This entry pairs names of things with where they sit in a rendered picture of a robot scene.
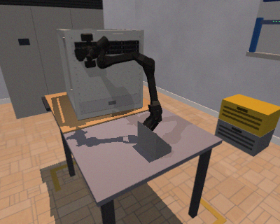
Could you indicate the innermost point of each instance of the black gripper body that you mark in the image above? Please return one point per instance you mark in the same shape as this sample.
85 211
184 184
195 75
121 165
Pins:
88 38

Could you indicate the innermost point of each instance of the flat orange board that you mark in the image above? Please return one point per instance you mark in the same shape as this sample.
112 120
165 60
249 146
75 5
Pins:
68 122

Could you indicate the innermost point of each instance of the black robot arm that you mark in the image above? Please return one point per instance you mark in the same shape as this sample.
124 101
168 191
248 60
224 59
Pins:
148 65

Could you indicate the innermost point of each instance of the grey open rack frame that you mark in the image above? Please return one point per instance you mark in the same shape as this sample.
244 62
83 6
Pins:
98 91

